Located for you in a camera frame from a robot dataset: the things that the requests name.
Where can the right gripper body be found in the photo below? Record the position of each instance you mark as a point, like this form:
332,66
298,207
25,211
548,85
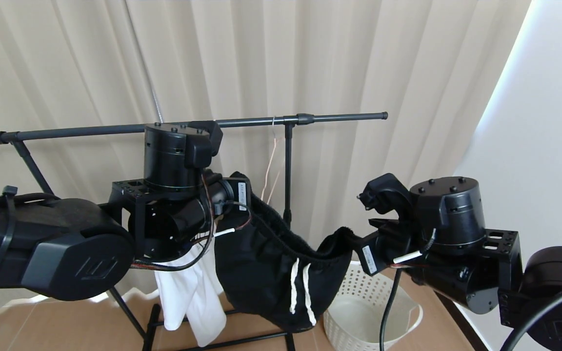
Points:
437,278

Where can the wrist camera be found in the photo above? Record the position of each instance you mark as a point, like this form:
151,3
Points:
203,141
383,195

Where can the silver curtain wand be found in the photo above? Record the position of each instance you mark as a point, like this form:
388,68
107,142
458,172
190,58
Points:
147,63

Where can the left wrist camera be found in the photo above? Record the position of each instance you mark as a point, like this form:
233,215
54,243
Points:
203,141

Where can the white curtain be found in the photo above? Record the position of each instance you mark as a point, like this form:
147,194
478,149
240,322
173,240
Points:
310,58

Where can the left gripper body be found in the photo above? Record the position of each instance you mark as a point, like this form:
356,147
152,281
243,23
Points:
203,209

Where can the white printed t-shirt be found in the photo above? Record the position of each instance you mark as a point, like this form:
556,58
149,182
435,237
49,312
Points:
193,297

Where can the black garment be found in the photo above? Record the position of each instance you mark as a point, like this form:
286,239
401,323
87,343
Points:
261,278

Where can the black clothes rack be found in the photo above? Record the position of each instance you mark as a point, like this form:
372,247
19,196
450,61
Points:
90,130

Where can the pink clothes hanger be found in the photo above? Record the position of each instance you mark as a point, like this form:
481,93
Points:
272,165

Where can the white laundry basket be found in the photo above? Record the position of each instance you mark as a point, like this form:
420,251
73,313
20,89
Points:
359,312

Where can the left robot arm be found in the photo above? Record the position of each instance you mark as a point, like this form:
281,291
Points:
56,243

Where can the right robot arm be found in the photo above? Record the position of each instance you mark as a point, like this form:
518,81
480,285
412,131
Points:
451,214

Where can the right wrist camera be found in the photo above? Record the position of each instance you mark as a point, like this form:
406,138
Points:
383,195

